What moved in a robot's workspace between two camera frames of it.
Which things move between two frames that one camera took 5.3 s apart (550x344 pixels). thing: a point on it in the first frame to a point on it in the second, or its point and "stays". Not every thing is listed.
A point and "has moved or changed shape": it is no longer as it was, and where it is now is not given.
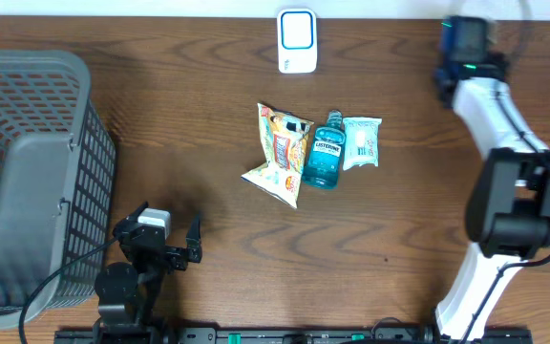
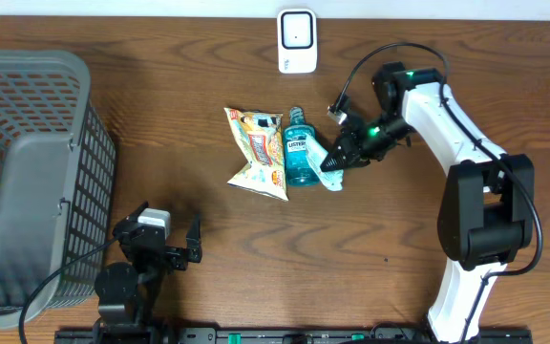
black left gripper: [178, 259] stays
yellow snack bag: [285, 138] to [260, 135]
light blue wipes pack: [361, 141] has moved or changed shape
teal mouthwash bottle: [324, 162] to [297, 167]
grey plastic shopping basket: [42, 185] stays
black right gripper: [496, 62] to [346, 139]
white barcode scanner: [297, 40] stays
